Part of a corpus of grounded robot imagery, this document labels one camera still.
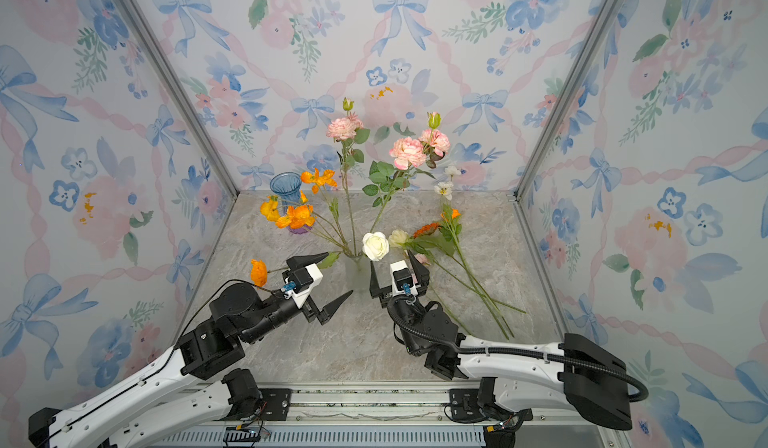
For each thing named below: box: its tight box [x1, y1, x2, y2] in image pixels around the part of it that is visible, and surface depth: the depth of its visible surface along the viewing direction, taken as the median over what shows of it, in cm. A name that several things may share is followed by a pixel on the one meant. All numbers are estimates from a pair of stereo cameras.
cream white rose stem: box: [362, 231, 389, 261], surface depth 57 cm
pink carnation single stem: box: [326, 97, 371, 257], surface depth 76 cm
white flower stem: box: [434, 165, 467, 200], surface depth 109 cm
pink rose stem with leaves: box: [362, 111, 451, 233], surface depth 65 cm
